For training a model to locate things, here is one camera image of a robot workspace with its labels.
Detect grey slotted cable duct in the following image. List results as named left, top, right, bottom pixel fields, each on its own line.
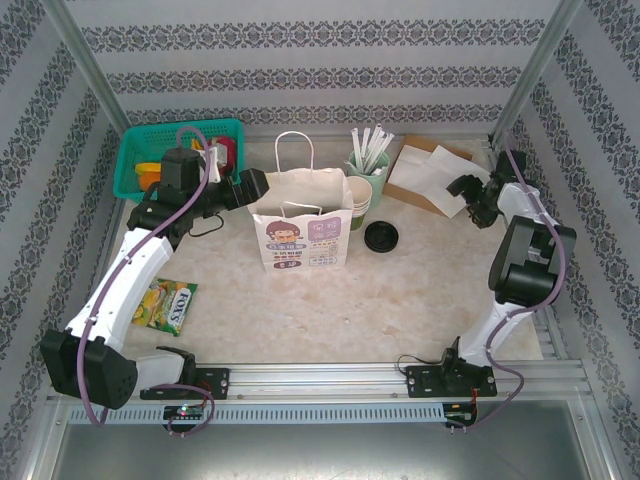
left=66, top=403, right=446, bottom=426

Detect small left circuit board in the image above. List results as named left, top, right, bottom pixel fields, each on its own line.
left=163, top=405, right=206, bottom=420

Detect aluminium frame post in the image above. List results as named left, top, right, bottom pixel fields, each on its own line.
left=42, top=0, right=132, bottom=139
left=488, top=0, right=584, bottom=147

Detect black plastic coffee lid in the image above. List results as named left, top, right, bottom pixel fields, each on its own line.
left=363, top=219, right=401, bottom=255

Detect aluminium mounting rail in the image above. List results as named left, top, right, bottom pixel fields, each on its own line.
left=47, top=362, right=587, bottom=402

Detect brown cardboard napkin box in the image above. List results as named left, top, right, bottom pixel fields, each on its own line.
left=382, top=133, right=474, bottom=219

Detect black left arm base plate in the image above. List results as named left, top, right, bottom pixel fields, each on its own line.
left=139, top=367, right=231, bottom=401

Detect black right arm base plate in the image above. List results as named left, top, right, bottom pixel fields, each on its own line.
left=402, top=364, right=499, bottom=400

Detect green yellow candy packet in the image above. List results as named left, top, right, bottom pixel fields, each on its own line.
left=130, top=278, right=199, bottom=335

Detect white napkin stack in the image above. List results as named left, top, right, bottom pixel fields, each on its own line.
left=388, top=143, right=444, bottom=187

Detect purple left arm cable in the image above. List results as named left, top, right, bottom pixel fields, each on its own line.
left=79, top=126, right=216, bottom=437

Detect aluminium right frame post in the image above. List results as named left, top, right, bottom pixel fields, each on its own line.
left=488, top=0, right=584, bottom=147

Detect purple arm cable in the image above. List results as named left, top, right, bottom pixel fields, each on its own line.
left=79, top=126, right=216, bottom=437
left=452, top=128, right=569, bottom=432

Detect teal plastic basket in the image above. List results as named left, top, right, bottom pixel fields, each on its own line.
left=113, top=118, right=246, bottom=204

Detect stacked green paper cups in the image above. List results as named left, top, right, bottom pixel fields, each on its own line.
left=346, top=174, right=374, bottom=232

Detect pink toy dragon fruit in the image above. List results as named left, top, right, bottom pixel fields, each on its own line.
left=214, top=135, right=237, bottom=174

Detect white cartoon print paper bag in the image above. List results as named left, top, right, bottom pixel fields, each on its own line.
left=248, top=131, right=355, bottom=274

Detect aluminium left frame post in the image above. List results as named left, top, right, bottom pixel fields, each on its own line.
left=42, top=0, right=132, bottom=139

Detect aluminium side rail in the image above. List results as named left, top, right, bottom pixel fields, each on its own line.
left=483, top=139, right=571, bottom=362

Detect mint green straw holder cup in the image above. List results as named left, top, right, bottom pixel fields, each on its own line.
left=348, top=149, right=391, bottom=206

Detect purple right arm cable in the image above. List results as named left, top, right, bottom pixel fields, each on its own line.
left=452, top=128, right=569, bottom=432

